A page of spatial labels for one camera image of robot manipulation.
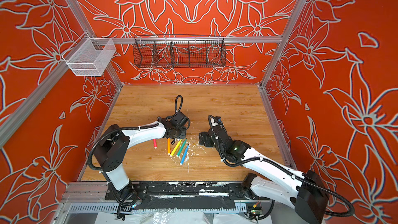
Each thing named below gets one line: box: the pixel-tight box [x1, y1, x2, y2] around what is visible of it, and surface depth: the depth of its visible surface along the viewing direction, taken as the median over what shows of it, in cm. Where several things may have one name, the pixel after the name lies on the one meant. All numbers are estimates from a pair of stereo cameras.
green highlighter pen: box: [176, 137, 188, 158], surface depth 88 cm
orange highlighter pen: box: [167, 137, 171, 156], surface depth 89 cm
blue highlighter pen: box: [179, 144, 190, 166], surface depth 85 cm
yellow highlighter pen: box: [169, 138, 183, 158], surface depth 87 cm
